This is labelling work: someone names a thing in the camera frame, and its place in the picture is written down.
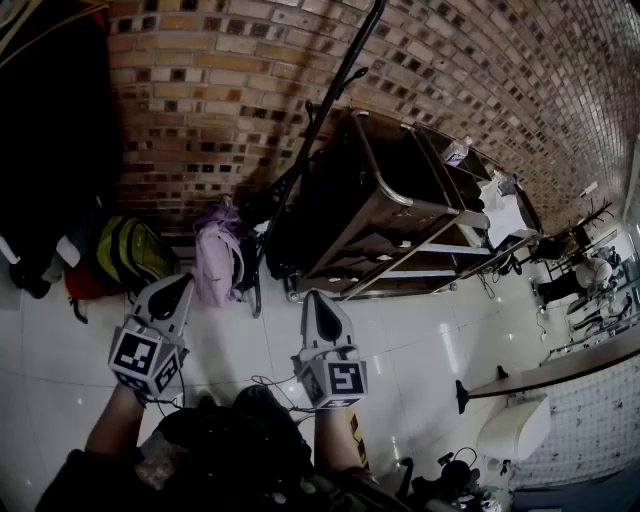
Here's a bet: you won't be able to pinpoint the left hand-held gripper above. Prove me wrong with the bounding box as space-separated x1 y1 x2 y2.
108 272 195 401

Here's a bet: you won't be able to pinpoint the long black pole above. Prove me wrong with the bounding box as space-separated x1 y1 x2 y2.
237 0 387 319

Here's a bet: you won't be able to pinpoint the black floor cable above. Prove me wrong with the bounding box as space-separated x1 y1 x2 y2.
248 372 317 414

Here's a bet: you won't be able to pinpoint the lilac backpack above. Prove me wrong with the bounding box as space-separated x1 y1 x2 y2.
192 201 246 309

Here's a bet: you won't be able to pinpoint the person's dark jacket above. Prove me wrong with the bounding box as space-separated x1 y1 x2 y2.
35 384 401 512

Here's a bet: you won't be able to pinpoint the clear plastic water bottle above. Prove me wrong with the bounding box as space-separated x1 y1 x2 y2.
441 137 472 168

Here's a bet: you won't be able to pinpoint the white crumpled cloth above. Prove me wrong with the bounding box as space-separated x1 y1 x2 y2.
477 178 540 247

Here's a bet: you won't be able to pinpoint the person's left forearm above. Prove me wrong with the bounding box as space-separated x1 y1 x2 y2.
83 383 147 457

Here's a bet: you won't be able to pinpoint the person's right forearm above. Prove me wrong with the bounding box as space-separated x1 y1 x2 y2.
311 405 364 472

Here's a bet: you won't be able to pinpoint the yellow-green backpack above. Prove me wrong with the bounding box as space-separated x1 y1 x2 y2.
96 214 180 297

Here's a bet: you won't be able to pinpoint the grey-topped desk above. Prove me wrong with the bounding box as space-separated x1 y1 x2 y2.
453 339 640 416

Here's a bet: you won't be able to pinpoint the yellow black striped tape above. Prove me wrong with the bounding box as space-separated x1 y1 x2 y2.
348 408 372 471

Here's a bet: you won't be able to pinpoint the black hanging coats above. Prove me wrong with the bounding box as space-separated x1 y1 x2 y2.
0 0 124 301

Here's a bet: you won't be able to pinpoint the white chair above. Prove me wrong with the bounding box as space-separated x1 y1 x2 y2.
475 393 552 462

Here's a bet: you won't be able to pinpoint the red bag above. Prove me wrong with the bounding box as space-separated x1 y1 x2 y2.
63 259 129 325

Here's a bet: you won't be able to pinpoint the steel shelf cart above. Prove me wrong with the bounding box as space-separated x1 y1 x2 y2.
264 109 546 304

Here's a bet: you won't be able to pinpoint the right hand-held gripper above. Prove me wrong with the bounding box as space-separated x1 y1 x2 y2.
291 288 369 411

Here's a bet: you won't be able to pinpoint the black camera equipment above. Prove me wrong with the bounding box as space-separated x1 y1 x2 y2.
409 446 482 512

